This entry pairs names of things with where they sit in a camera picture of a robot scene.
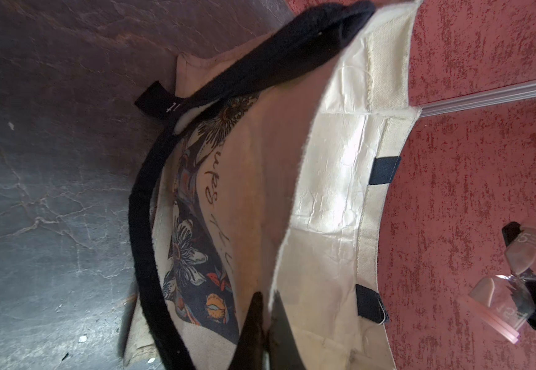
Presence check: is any cream canvas bag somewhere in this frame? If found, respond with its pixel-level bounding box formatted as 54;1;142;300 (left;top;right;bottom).
129;1;421;369

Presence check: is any pink hourglass pile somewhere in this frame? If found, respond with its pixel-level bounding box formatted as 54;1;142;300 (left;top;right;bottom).
459;223;536;344

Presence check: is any aluminium corner post right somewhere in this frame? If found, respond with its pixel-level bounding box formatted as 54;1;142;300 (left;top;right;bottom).
420;80;536;118

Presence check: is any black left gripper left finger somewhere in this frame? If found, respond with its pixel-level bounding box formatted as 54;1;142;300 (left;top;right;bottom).
228;291;264;370

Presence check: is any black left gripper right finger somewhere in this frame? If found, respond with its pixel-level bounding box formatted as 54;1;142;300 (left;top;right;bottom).
267;291;306;370

